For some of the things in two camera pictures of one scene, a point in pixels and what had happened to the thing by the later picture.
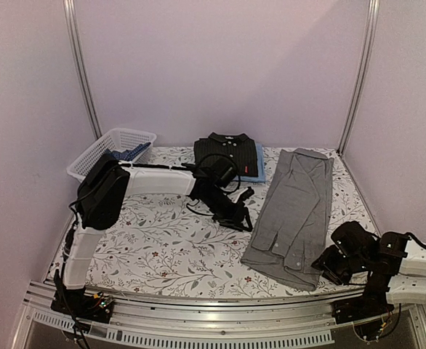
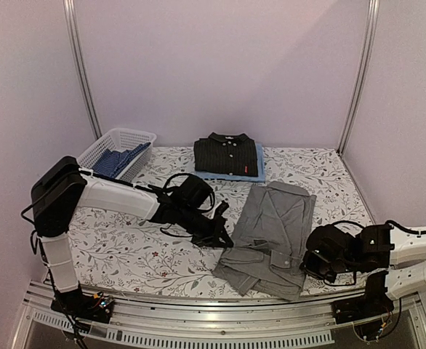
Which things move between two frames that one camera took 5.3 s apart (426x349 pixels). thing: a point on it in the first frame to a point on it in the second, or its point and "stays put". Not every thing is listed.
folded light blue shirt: x=260 y=161 stays put
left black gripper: x=235 y=220 to x=212 y=237
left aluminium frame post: x=69 y=17 stays put
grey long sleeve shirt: x=289 y=238 to x=271 y=240
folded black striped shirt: x=240 y=149 stays put
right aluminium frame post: x=364 y=70 stays put
